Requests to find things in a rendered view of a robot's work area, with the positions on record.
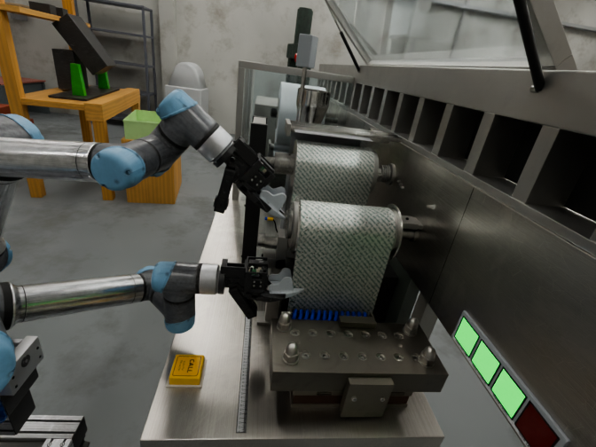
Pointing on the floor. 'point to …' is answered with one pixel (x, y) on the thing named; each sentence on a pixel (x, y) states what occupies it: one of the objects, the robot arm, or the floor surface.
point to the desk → (27, 92)
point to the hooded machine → (189, 82)
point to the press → (299, 33)
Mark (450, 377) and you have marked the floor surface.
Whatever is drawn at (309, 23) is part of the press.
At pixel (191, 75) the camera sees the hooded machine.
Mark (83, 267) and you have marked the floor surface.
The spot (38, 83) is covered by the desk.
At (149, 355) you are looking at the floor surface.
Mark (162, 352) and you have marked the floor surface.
